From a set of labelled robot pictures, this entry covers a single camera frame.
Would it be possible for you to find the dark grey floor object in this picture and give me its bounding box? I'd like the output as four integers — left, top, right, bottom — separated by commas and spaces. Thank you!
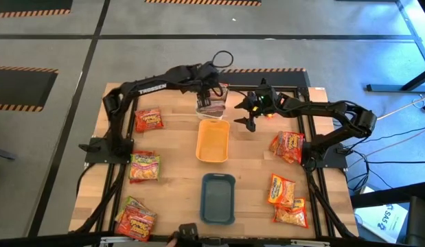
0, 147, 16, 162

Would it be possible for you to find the white printed cardboard box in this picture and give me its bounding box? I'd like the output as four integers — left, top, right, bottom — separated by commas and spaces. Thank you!
354, 202, 409, 244

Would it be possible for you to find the black handheld device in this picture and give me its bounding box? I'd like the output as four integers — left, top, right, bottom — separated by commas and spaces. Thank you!
173, 222, 200, 246

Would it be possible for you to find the silver aluminium bracket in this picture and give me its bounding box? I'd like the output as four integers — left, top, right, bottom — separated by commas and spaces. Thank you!
99, 235, 126, 245
290, 239, 332, 247

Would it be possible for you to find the black aluminium table frame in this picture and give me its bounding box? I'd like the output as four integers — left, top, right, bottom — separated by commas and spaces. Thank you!
95, 78, 359, 246

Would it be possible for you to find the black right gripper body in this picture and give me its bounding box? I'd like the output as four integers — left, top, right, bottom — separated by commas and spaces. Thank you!
249, 87, 280, 119

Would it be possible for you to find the orange plastic bin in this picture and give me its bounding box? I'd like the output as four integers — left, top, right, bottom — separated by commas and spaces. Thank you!
195, 118, 231, 163

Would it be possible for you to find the yellow floor cable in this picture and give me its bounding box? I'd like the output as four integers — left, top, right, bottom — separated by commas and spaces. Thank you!
376, 94, 425, 121

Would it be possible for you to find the black hazard-striped floor mat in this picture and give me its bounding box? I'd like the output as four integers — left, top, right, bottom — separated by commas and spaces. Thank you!
0, 65, 59, 113
144, 0, 262, 7
217, 67, 312, 89
0, 0, 73, 19

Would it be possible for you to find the black desk leg frame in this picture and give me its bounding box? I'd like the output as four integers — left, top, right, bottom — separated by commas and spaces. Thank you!
365, 0, 425, 93

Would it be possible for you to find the black cable bundle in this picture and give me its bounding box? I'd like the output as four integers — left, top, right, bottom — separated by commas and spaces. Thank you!
306, 167, 357, 239
73, 163, 127, 234

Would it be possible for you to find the white plastic bin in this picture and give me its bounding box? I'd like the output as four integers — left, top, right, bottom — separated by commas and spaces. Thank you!
194, 82, 230, 120

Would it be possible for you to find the black desk beam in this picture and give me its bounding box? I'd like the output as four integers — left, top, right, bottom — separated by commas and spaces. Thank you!
349, 180, 425, 210

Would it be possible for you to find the teal plastic bin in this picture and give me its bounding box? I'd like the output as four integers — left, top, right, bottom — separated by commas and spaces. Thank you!
199, 172, 237, 226

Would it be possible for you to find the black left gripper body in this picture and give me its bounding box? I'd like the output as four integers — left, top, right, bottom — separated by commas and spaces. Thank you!
194, 70, 222, 109

